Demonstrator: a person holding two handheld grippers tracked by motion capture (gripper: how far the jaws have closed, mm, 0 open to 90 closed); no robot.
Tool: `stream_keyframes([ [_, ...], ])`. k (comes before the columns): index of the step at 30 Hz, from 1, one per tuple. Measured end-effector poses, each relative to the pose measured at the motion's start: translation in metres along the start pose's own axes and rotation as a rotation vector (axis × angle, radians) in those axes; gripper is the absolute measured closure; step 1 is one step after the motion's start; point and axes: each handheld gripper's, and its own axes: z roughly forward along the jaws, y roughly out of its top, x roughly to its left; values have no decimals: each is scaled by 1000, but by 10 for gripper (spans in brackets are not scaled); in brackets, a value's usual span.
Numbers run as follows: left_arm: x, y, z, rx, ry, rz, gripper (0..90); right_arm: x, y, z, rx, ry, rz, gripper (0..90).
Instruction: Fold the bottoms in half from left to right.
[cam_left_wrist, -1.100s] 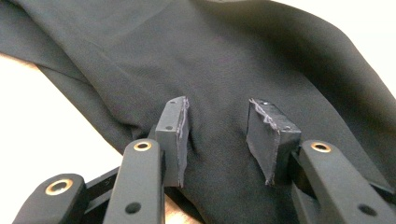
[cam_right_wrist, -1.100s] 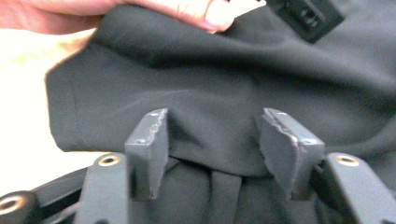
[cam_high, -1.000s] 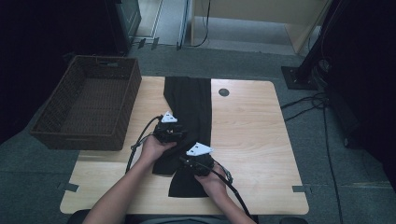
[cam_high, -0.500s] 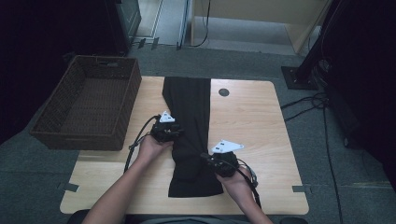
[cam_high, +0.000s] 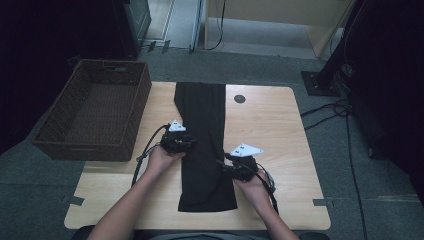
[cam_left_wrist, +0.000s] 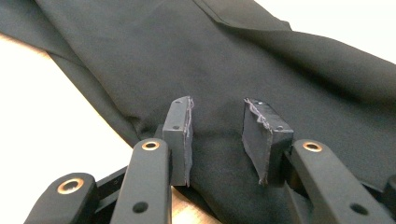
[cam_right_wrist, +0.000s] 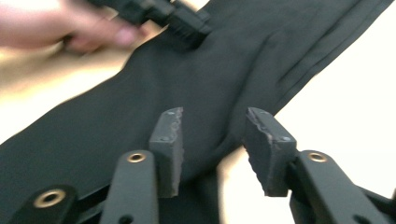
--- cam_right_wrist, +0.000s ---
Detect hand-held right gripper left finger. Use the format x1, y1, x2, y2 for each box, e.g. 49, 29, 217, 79
148, 106, 185, 199

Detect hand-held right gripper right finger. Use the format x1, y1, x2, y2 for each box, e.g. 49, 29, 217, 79
244, 106, 299, 198

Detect black pants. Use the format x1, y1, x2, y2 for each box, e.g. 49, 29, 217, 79
0, 0, 395, 224

